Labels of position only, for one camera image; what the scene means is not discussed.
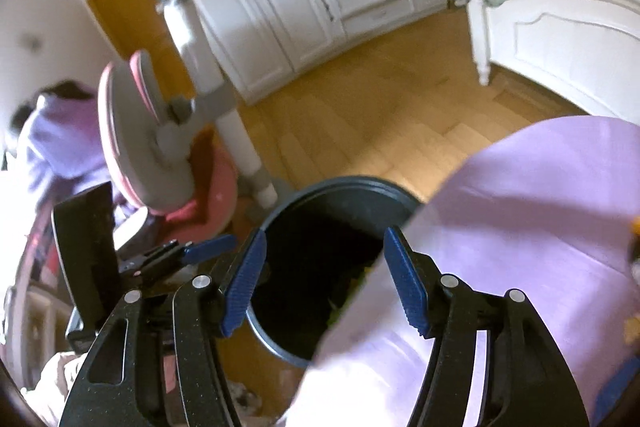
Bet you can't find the orange wooden door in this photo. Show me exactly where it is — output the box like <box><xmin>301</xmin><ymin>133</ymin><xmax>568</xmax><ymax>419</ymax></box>
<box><xmin>86</xmin><ymin>0</ymin><xmax>197</xmax><ymax>94</ymax></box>

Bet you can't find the purple tablecloth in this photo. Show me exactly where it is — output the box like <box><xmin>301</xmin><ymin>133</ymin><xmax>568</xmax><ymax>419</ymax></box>
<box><xmin>280</xmin><ymin>116</ymin><xmax>640</xmax><ymax>427</ymax></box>

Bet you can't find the person in purple top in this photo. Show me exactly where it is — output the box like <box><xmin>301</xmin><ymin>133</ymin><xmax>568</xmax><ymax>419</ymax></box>
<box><xmin>9</xmin><ymin>79</ymin><xmax>127</xmax><ymax>219</ymax></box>

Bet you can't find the white grey desk leg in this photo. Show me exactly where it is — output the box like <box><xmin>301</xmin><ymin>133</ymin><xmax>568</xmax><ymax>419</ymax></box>
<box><xmin>156</xmin><ymin>0</ymin><xmax>279</xmax><ymax>208</ymax></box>

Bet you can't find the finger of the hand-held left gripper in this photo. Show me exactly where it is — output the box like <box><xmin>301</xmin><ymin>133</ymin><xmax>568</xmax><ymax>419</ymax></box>
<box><xmin>119</xmin><ymin>234</ymin><xmax>239</xmax><ymax>290</ymax></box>

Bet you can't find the person's left forearm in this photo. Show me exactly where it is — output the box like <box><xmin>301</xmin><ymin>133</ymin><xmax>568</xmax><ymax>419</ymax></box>
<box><xmin>22</xmin><ymin>351</ymin><xmax>93</xmax><ymax>425</ymax></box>

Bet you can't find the white wooden bed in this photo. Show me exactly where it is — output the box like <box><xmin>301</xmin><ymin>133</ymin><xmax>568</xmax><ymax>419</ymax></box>
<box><xmin>459</xmin><ymin>0</ymin><xmax>640</xmax><ymax>124</ymax></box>

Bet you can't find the pink grey desk chair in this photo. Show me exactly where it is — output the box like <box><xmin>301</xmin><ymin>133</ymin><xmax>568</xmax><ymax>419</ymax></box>
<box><xmin>97</xmin><ymin>49</ymin><xmax>240</xmax><ymax>240</ymax></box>

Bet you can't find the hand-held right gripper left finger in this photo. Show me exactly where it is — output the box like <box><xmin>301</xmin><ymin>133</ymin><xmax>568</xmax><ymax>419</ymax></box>
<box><xmin>59</xmin><ymin>228</ymin><xmax>268</xmax><ymax>427</ymax></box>

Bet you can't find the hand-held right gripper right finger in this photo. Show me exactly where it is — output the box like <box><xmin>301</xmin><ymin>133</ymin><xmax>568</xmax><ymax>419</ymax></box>
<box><xmin>383</xmin><ymin>227</ymin><xmax>593</xmax><ymax>427</ymax></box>

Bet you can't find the dark round trash bin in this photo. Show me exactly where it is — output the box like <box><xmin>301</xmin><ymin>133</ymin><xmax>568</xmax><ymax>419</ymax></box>
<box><xmin>245</xmin><ymin>176</ymin><xmax>426</xmax><ymax>370</ymax></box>

